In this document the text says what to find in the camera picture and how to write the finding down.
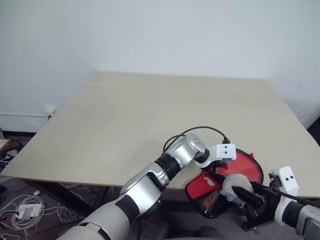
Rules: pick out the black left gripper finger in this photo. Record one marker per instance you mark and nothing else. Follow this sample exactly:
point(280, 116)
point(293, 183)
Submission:
point(218, 178)

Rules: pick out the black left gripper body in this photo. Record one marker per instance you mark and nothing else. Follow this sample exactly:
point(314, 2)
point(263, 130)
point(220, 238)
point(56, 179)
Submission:
point(222, 165)

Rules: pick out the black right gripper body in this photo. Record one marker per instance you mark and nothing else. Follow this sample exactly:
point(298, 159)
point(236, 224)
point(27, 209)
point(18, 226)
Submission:
point(265, 203)

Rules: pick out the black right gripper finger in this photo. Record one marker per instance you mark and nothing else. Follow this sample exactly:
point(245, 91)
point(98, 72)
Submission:
point(260, 187)
point(243, 193)

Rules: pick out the white wad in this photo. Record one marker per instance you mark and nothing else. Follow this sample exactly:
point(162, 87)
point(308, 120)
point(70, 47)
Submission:
point(236, 181)

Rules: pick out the black red paddle case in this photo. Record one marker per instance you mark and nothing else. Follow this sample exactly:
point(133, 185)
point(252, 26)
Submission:
point(200, 186)

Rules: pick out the red table tennis paddle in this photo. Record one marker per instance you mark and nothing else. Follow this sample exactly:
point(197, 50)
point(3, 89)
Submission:
point(245, 163)

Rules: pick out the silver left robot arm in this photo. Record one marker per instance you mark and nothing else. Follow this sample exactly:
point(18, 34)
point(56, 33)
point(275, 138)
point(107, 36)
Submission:
point(175, 152)

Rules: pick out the white power adapter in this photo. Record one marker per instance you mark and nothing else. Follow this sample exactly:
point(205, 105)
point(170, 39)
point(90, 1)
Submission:
point(30, 211)

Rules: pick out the brown cardboard box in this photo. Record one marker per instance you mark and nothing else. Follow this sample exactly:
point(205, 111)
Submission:
point(4, 142)

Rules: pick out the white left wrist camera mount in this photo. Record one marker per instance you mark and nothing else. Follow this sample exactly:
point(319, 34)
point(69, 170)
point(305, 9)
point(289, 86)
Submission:
point(225, 151)

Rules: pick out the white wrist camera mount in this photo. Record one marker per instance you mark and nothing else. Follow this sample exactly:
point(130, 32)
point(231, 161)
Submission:
point(225, 151)
point(287, 178)

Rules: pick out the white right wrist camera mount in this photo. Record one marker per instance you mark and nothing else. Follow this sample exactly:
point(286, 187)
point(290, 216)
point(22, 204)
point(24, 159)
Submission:
point(287, 178)

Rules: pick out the black metal table frame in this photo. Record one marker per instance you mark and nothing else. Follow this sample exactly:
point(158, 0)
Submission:
point(75, 197)

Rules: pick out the white wall socket box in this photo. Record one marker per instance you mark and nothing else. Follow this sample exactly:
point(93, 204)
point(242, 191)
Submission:
point(50, 111)

